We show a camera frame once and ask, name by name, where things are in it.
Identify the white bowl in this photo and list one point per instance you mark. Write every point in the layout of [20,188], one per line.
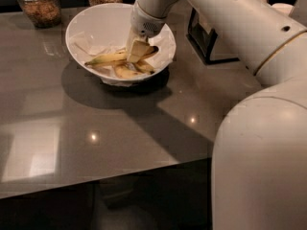
[100,15]

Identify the black napkin dispenser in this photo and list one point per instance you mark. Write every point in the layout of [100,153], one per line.
[206,42]

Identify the small curved banana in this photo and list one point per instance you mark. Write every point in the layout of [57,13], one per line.
[144,67]

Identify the lower banana in bowl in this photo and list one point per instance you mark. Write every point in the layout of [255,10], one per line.
[123,72]

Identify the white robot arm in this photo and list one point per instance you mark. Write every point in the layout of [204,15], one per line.
[259,160]

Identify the left glass cereal jar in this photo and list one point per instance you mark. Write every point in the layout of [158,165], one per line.
[42,13]

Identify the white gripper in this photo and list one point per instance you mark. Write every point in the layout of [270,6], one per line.
[144,23]

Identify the white paper liner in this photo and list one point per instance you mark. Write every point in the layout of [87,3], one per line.
[85,43]

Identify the long top banana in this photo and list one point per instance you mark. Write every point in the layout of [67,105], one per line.
[106,59]

